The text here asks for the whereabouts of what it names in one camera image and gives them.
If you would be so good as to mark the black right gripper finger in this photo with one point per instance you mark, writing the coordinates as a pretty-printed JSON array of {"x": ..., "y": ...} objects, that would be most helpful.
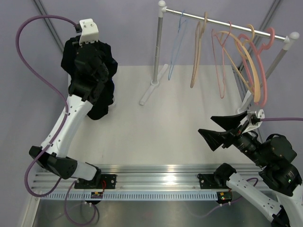
[
  {"x": 216, "y": 139},
  {"x": 229, "y": 122}
]

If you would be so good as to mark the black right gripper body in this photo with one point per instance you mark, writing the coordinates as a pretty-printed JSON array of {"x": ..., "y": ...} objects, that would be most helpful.
[{"x": 238, "y": 137}]

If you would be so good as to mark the pink plastic hanger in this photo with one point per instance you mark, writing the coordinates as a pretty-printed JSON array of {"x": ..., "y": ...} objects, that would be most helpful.
[{"x": 260, "y": 69}]

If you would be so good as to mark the pink wire hanger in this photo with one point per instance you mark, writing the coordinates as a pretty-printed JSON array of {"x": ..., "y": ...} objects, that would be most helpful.
[{"x": 219, "y": 68}]

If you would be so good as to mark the beige wooden hanger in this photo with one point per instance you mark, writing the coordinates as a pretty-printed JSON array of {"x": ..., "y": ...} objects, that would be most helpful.
[
  {"x": 200, "y": 29},
  {"x": 253, "y": 84}
]

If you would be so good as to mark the light blue wire hanger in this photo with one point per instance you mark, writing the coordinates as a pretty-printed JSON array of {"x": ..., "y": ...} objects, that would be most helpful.
[{"x": 182, "y": 26}]

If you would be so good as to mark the black t-shirt back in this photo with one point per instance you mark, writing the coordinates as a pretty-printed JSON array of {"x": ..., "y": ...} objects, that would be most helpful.
[{"x": 106, "y": 99}]

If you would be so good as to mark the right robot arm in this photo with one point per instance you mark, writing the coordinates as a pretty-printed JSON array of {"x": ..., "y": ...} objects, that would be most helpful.
[{"x": 274, "y": 157}]

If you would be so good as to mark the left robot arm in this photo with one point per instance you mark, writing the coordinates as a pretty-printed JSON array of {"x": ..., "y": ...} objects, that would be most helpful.
[{"x": 52, "y": 155}]

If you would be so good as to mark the right small circuit board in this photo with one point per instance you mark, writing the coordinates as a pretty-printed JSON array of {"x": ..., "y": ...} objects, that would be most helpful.
[{"x": 224, "y": 197}]

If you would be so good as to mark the small circuit board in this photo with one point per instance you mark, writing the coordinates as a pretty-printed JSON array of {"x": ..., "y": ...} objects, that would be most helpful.
[
  {"x": 97, "y": 195},
  {"x": 224, "y": 197}
]

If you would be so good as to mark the left small circuit board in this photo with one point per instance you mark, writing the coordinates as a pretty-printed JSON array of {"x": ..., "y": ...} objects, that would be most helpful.
[{"x": 97, "y": 195}]

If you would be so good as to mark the white metal clothes rack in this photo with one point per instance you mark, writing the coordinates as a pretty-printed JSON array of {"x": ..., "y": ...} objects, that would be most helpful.
[{"x": 259, "y": 38}]

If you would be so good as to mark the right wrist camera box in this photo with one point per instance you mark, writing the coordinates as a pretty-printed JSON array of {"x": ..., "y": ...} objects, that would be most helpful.
[{"x": 254, "y": 118}]

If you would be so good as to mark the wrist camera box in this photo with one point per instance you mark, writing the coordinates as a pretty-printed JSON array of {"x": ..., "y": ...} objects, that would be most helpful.
[
  {"x": 254, "y": 118},
  {"x": 89, "y": 31}
]

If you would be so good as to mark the aluminium rail frame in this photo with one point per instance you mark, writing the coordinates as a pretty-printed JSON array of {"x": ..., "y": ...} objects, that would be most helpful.
[{"x": 151, "y": 177}]

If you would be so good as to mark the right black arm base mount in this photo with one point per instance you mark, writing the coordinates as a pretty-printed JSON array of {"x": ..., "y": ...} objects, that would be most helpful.
[{"x": 207, "y": 181}]

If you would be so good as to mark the white perforated cable duct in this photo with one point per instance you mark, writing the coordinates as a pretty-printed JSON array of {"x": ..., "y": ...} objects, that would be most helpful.
[{"x": 135, "y": 196}]

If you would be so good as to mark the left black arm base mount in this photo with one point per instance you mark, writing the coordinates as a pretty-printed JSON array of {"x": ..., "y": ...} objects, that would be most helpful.
[{"x": 103, "y": 181}]

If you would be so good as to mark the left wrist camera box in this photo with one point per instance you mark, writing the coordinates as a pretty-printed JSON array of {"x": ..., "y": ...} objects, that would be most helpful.
[{"x": 89, "y": 31}]

